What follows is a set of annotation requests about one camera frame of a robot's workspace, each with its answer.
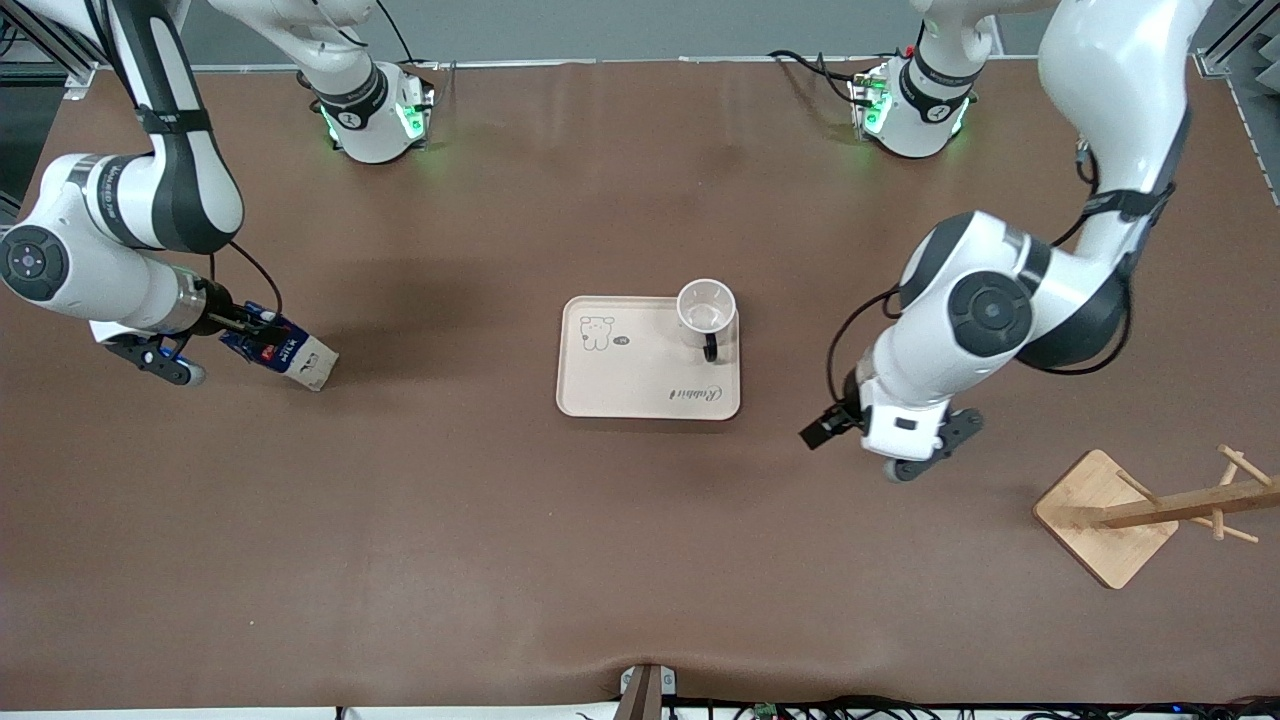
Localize blue milk carton green cap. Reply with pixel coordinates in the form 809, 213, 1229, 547
218, 300, 339, 392

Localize white smiley mug black handle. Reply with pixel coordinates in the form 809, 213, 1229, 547
676, 278, 739, 363

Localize cream tray with rabbit print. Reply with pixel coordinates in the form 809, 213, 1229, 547
556, 296, 742, 421

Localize wooden mug stand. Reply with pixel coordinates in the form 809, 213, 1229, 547
1032, 443, 1280, 591

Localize aluminium frame corner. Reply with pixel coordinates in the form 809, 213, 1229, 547
0, 0, 111, 98
1195, 0, 1280, 131

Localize black right arm base cable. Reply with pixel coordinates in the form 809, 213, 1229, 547
375, 0, 446, 71

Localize black arm base cable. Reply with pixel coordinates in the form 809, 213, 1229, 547
375, 0, 446, 71
768, 50, 866, 106

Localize black left arm base cable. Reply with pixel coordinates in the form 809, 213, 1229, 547
768, 50, 866, 106

